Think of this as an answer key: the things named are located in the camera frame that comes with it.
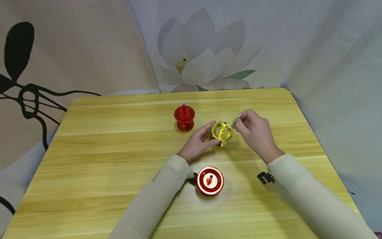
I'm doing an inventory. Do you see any person's right hand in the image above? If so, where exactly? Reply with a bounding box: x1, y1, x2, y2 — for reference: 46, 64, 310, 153
233, 109, 286, 165

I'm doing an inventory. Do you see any person's left forearm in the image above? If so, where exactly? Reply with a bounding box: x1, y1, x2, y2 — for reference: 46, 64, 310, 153
109, 154, 194, 239

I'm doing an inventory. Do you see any red candle holder blue candle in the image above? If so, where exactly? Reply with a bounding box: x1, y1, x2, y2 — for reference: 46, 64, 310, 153
174, 103, 195, 132

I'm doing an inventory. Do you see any black wrist band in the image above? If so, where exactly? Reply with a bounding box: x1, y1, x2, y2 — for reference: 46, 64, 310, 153
257, 171, 276, 185

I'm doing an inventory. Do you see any red candle holder orange candle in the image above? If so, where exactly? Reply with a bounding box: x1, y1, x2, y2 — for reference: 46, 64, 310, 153
196, 166, 224, 197

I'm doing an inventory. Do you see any gold candle holder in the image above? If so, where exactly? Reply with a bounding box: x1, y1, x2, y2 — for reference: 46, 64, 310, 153
211, 121, 234, 149

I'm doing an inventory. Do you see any person's left hand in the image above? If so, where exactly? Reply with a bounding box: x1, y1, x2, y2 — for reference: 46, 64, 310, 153
177, 120, 221, 163

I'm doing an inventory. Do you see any person's right forearm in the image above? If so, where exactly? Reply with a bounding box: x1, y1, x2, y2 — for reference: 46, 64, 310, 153
266, 153, 379, 239

